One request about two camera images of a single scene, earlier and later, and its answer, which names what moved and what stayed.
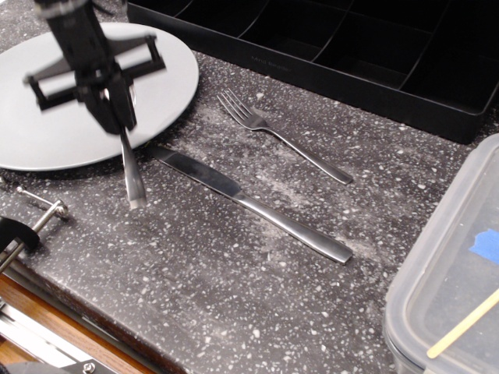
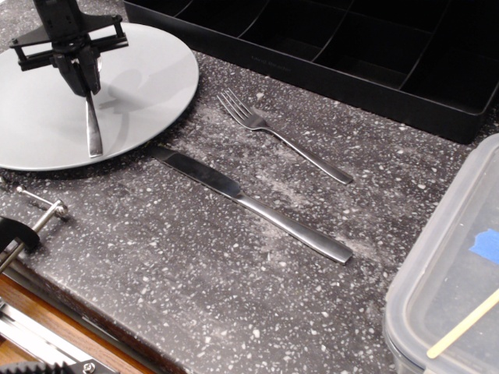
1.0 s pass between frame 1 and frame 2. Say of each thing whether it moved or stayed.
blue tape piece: stayed
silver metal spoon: moved
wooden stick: stayed
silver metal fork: stayed
